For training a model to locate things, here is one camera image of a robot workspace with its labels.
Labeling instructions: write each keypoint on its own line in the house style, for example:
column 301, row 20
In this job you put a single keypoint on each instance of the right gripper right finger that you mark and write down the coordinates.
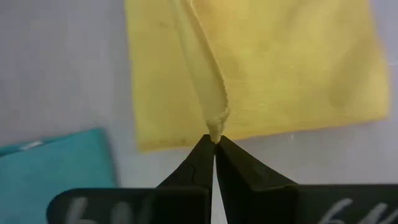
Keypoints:
column 255, row 196

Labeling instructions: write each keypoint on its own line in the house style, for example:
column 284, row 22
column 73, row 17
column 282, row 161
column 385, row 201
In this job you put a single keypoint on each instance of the yellow microfiber towel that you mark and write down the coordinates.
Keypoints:
column 280, row 68

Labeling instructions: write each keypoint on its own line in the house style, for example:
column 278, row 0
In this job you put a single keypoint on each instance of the teal towel with white label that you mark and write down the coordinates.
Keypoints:
column 53, row 168

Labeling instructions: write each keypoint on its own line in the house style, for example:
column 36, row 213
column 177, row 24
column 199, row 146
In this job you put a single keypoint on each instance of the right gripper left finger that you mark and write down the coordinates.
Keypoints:
column 186, row 193

